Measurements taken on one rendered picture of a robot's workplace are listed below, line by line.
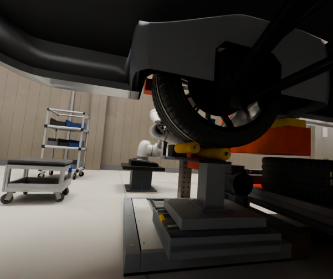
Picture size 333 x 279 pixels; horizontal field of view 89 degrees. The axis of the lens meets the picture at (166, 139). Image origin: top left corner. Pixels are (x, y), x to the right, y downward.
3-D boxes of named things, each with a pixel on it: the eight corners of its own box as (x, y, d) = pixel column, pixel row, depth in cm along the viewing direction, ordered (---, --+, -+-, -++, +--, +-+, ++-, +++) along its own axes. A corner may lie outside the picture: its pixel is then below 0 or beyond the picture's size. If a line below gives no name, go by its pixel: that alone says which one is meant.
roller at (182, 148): (190, 153, 77) (191, 140, 77) (172, 152, 105) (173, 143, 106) (202, 154, 78) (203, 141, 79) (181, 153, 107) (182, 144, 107)
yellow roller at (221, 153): (223, 160, 73) (224, 146, 73) (194, 157, 101) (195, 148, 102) (235, 161, 74) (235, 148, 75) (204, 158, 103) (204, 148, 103)
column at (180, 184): (179, 204, 164) (183, 160, 167) (177, 201, 173) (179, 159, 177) (189, 204, 166) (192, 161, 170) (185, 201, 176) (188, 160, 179)
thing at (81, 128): (35, 179, 233) (45, 107, 241) (48, 174, 274) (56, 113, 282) (77, 180, 246) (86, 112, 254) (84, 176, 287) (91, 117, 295)
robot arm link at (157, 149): (150, 149, 239) (166, 151, 242) (149, 159, 228) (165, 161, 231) (162, 106, 183) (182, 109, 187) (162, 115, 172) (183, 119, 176)
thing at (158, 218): (168, 263, 61) (170, 234, 62) (152, 222, 96) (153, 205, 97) (281, 254, 73) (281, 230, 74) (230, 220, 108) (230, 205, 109)
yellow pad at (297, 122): (287, 125, 97) (287, 117, 97) (267, 129, 110) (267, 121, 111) (306, 128, 100) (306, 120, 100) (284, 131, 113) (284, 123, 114)
